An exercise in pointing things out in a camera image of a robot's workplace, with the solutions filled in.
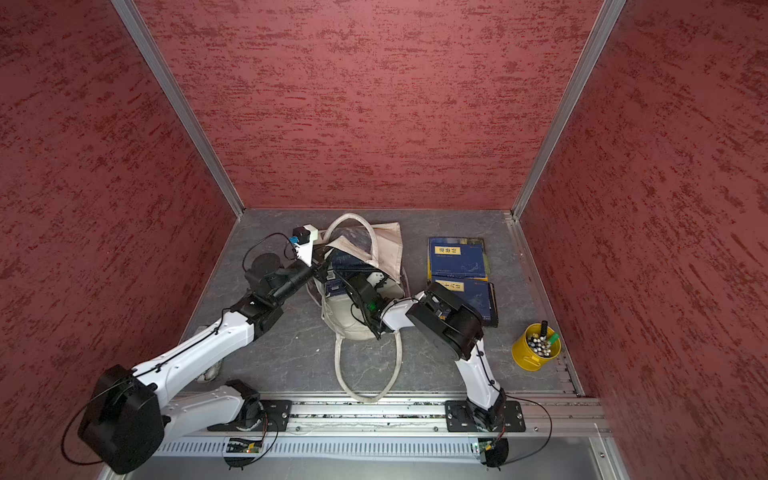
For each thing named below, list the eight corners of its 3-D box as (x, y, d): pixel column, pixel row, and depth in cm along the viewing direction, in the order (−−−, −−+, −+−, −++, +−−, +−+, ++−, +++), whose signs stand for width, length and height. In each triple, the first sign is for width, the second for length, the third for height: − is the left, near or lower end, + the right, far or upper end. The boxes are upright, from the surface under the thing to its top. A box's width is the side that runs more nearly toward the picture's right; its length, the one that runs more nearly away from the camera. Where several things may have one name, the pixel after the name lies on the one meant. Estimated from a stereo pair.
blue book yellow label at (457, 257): (428, 281, 102) (429, 274, 99) (425, 242, 114) (426, 235, 110) (488, 281, 103) (492, 275, 99) (479, 242, 114) (482, 235, 110)
